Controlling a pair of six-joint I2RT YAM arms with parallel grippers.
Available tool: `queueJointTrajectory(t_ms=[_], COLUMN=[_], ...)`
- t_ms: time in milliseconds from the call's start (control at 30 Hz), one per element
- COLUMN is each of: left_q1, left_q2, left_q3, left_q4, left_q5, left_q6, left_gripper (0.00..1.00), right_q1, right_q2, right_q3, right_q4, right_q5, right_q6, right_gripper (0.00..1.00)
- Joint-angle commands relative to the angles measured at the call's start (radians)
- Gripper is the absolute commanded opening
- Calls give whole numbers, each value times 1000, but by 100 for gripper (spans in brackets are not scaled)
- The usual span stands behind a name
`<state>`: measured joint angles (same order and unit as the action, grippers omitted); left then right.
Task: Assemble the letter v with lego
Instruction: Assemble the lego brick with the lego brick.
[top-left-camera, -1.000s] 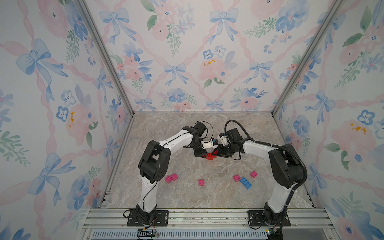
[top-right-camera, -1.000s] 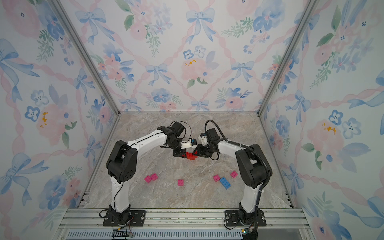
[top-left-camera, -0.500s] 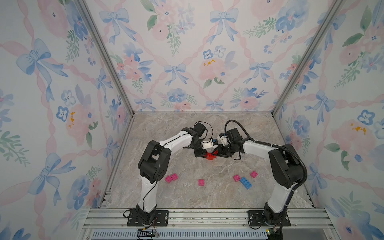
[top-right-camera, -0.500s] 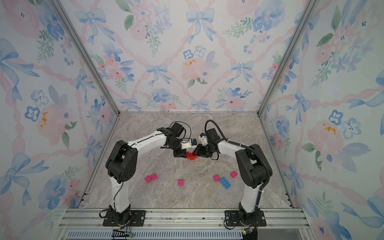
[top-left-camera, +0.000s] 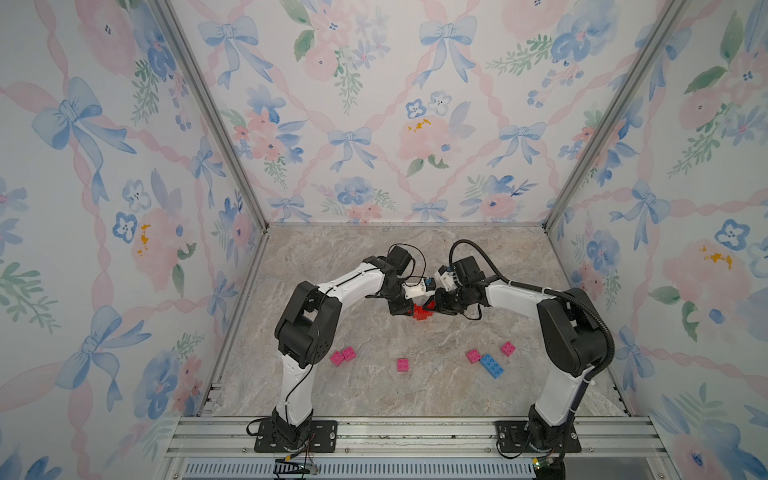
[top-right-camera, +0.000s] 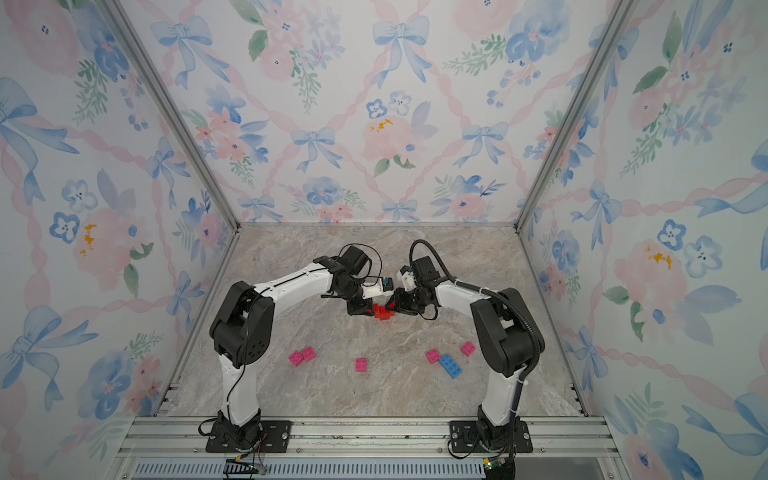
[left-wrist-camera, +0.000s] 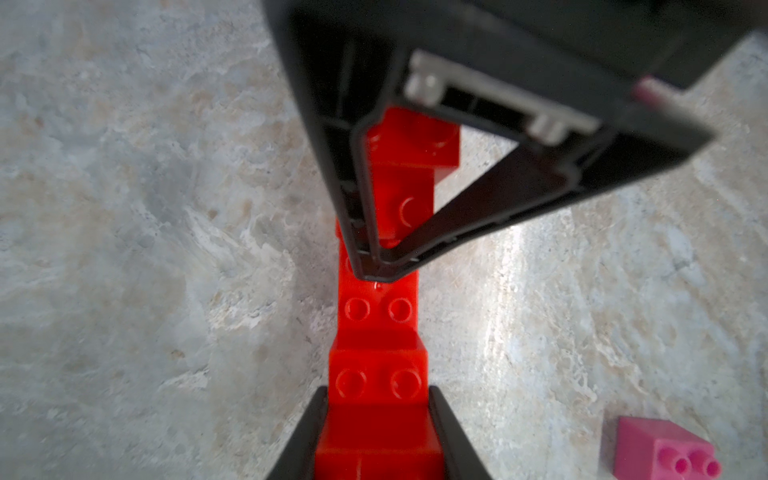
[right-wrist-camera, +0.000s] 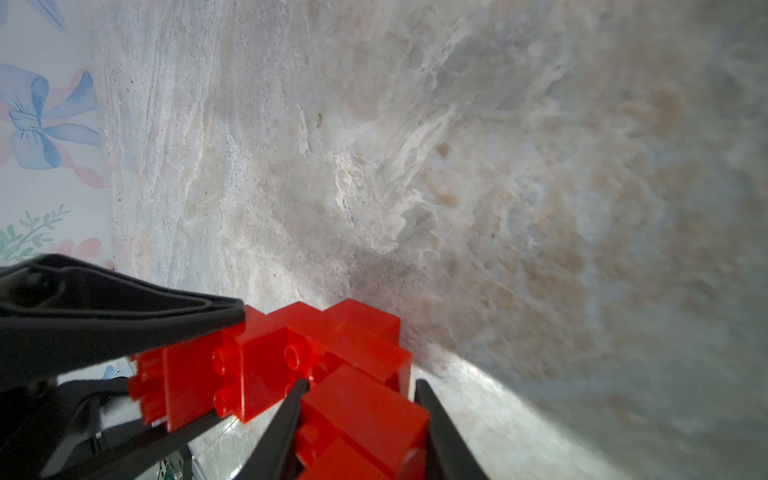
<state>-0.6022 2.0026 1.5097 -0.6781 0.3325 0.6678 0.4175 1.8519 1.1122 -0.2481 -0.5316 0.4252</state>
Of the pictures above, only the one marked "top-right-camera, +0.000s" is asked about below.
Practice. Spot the aluminium front rail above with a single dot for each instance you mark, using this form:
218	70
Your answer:
371	448

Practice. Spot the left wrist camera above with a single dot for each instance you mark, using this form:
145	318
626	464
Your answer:
381	287

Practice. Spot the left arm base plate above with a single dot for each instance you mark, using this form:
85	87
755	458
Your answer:
260	436

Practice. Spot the left corner aluminium post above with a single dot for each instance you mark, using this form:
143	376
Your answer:
116	17

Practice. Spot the corner aluminium post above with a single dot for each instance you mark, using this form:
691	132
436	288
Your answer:
615	27
116	17

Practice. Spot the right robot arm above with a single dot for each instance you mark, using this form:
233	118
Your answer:
509	339

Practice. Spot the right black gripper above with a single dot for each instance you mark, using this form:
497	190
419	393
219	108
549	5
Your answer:
401	304

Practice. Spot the right corner aluminium post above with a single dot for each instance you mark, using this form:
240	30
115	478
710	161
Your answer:
615	27

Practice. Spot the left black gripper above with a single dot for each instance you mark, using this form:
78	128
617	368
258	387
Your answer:
361	309

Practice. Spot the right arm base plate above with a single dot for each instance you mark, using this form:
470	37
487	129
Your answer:
475	436

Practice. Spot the blue 2x4 lego brick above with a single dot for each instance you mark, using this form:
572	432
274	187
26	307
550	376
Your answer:
451	367

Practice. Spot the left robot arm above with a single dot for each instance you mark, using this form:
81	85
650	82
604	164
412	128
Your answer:
242	331

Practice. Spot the red 2x4 lego brick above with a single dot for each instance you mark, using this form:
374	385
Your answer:
382	313

